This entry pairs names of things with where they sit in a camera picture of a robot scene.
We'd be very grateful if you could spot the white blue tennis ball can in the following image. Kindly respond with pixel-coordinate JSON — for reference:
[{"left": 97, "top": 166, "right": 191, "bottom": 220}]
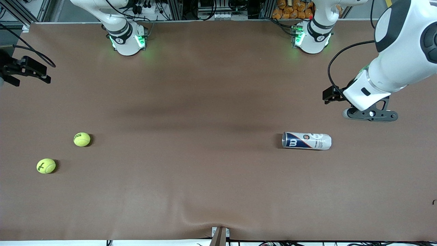
[{"left": 282, "top": 132, "right": 332, "bottom": 150}]

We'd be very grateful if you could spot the tennis ball Roland Garros print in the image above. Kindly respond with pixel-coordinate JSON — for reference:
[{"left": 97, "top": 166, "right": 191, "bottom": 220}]
[{"left": 73, "top": 132, "right": 91, "bottom": 147}]

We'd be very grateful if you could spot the tennis ball Wilson print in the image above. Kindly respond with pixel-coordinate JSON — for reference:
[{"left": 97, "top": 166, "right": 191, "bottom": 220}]
[{"left": 37, "top": 158, "right": 56, "bottom": 174}]

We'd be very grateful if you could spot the orange items pile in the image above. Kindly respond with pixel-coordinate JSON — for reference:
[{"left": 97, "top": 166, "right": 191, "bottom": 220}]
[{"left": 272, "top": 0, "right": 315, "bottom": 19}]

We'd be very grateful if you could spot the white power strip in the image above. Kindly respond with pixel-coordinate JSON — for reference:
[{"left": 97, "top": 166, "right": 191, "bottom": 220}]
[{"left": 125, "top": 3, "right": 171, "bottom": 21}]

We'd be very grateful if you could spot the brown table mat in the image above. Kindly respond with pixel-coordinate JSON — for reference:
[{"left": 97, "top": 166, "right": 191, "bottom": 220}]
[{"left": 0, "top": 19, "right": 437, "bottom": 241}]

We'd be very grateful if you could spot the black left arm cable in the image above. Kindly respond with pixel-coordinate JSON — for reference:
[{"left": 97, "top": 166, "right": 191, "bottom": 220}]
[{"left": 328, "top": 40, "right": 376, "bottom": 93}]

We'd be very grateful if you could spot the aluminium frame corner strut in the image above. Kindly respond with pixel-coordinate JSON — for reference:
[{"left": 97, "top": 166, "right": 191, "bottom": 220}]
[{"left": 0, "top": 0, "right": 52, "bottom": 28}]

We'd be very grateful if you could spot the aluminium frame post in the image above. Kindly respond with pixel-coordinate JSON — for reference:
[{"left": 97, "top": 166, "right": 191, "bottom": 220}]
[
  {"left": 169, "top": 0, "right": 185, "bottom": 20},
  {"left": 261, "top": 0, "right": 275, "bottom": 19}
]

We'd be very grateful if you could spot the grey camera mounting post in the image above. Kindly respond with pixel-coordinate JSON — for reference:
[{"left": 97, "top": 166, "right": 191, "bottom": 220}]
[{"left": 211, "top": 226, "right": 230, "bottom": 246}]

